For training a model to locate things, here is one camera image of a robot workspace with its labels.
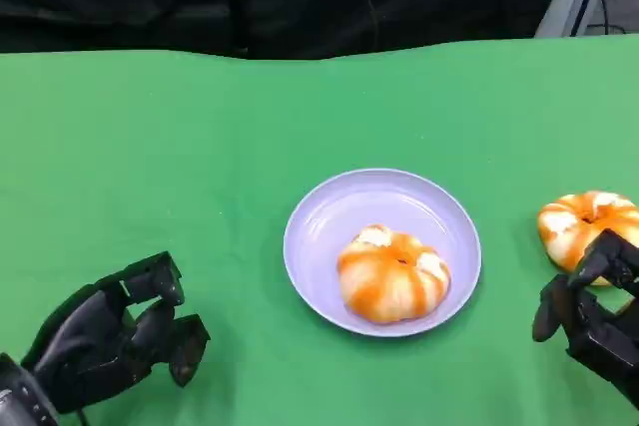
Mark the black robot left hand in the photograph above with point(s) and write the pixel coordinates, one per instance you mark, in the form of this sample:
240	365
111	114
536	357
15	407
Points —
85	341

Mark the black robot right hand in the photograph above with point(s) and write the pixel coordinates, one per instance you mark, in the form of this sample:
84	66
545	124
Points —
599	336

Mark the orange white toy bread roll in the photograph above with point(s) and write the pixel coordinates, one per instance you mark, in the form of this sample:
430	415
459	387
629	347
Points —
394	281
569	231

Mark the green table cloth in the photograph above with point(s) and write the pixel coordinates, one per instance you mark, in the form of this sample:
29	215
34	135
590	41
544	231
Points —
199	146

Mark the lilac plate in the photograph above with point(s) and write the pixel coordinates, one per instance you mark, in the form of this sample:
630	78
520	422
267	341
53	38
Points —
319	226

